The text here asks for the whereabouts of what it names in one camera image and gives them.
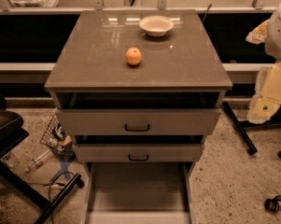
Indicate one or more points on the grey drawer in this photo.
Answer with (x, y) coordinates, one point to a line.
(138, 193)
(138, 121)
(135, 153)

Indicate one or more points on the grey drawer cabinet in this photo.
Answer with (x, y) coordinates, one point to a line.
(180, 70)

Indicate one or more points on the orange fruit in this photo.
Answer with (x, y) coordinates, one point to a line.
(133, 56)

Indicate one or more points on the white bowl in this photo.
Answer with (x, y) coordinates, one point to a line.
(156, 26)

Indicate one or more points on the plastic bottle on floor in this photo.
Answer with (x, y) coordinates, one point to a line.
(39, 161)

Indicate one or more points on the dark tray left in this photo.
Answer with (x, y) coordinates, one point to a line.
(9, 121)

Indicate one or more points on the black caster wheel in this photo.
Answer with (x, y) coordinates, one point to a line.
(272, 205)

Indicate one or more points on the wire mesh basket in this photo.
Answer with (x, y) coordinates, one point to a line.
(56, 140)

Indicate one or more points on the black table leg frame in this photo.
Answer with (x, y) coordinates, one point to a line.
(7, 143)

